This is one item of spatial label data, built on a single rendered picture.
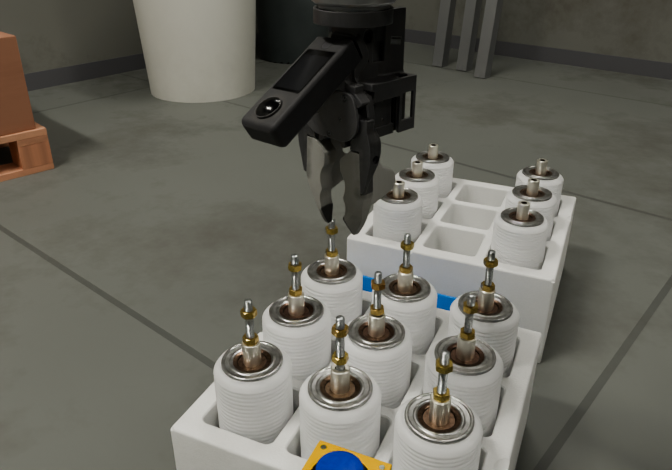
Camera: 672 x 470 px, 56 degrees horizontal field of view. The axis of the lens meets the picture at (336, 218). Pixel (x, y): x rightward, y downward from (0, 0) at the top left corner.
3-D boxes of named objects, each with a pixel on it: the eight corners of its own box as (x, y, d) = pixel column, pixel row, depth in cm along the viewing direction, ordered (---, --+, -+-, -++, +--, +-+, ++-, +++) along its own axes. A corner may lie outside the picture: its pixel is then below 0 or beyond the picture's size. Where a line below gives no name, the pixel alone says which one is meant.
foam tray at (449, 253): (563, 266, 147) (576, 196, 140) (540, 364, 115) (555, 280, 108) (405, 235, 162) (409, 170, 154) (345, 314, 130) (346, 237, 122)
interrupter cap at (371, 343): (384, 312, 87) (384, 307, 87) (416, 341, 81) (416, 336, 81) (337, 327, 84) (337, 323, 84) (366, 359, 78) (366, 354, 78)
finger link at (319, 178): (361, 209, 68) (372, 130, 63) (320, 226, 64) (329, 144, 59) (341, 196, 70) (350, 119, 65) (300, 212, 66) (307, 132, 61)
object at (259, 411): (246, 433, 91) (238, 331, 83) (307, 453, 87) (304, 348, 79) (210, 484, 83) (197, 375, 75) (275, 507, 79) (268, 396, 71)
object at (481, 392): (490, 495, 81) (507, 385, 73) (416, 485, 82) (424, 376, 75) (487, 440, 90) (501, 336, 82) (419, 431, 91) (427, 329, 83)
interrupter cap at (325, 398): (298, 379, 75) (298, 374, 74) (355, 362, 77) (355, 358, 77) (322, 421, 68) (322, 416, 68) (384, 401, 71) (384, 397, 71)
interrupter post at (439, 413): (424, 422, 68) (425, 399, 67) (433, 409, 70) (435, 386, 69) (444, 431, 67) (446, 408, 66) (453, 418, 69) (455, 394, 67)
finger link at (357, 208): (407, 225, 63) (402, 135, 60) (367, 244, 60) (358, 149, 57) (385, 219, 66) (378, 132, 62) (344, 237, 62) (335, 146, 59)
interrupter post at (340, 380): (326, 386, 73) (326, 364, 72) (345, 381, 74) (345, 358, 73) (334, 399, 71) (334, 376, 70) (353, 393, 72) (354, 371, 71)
